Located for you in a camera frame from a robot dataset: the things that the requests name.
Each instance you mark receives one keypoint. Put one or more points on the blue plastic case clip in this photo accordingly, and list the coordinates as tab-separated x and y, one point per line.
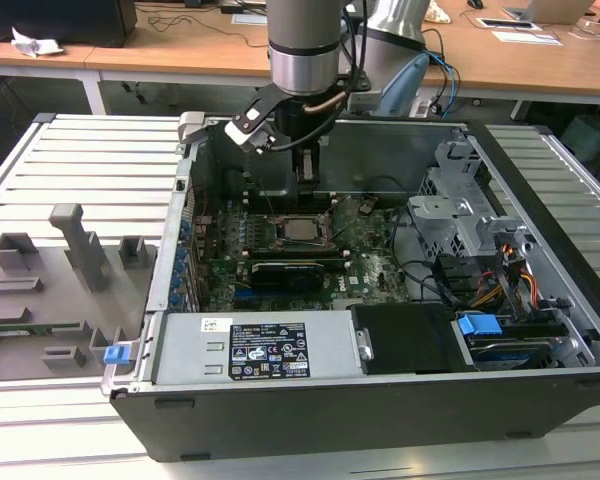
116	356

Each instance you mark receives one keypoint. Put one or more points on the black and silver PC case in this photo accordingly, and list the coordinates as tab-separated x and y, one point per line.
330	420

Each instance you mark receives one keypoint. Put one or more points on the crumpled white paper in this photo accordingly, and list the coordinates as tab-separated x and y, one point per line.
35	46

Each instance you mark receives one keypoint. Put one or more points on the grey plastic case latch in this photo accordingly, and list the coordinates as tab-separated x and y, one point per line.
192	125

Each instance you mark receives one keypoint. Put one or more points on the black computer mouse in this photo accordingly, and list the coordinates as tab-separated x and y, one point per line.
475	3

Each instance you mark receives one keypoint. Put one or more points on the blue disk carrier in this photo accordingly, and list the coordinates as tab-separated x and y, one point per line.
477	331

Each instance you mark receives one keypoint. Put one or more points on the hard disk drive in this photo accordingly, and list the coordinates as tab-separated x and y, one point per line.
510	359

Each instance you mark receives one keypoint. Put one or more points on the grey parts rack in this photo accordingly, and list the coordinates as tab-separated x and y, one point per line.
35	305

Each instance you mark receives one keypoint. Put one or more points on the silver power supply box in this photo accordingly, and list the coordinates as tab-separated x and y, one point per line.
185	345

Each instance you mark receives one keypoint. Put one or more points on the beige patterned shell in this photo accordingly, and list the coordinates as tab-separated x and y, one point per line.
437	12

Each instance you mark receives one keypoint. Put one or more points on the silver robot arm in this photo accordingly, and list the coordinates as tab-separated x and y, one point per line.
302	30

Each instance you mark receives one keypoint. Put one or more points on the black plastic bay cover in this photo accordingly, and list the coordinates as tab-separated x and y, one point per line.
405	340

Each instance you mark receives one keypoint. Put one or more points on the long wooden desk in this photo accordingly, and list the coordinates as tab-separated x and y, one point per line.
180	55

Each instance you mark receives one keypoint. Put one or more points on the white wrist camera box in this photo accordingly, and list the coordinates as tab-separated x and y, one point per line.
247	129

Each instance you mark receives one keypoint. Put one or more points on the silver metal drive cage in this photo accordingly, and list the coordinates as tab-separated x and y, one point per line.
442	210

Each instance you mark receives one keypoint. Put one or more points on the silver topped green CPU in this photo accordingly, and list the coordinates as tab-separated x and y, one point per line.
302	229

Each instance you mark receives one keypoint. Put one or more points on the white power strip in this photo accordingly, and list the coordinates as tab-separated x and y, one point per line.
422	107

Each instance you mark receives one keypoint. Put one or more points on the round silver coin battery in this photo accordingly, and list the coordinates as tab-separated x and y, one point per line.
368	204

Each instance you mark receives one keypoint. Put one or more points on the black RAM slot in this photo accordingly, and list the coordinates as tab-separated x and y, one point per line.
295	256
295	251
282	204
282	199
282	195
282	208

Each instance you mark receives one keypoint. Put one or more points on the black graphics card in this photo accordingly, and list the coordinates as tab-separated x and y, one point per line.
287	277

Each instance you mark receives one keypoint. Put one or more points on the black computer box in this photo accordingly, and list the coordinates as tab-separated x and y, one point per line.
55	20

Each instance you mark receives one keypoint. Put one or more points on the teal bin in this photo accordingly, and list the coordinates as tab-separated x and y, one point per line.
587	137

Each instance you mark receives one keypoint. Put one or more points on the thin metal locking lever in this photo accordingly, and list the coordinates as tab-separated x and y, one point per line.
342	217
268	201

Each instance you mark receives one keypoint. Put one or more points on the CPU socket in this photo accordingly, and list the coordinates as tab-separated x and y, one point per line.
279	233

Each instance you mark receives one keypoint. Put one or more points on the green motherboard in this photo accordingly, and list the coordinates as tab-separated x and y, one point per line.
370	280

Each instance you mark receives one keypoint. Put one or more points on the silver laptop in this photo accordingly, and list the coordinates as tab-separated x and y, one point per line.
555	10

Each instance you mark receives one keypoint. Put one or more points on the green RAM stick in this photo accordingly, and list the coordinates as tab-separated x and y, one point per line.
35	328

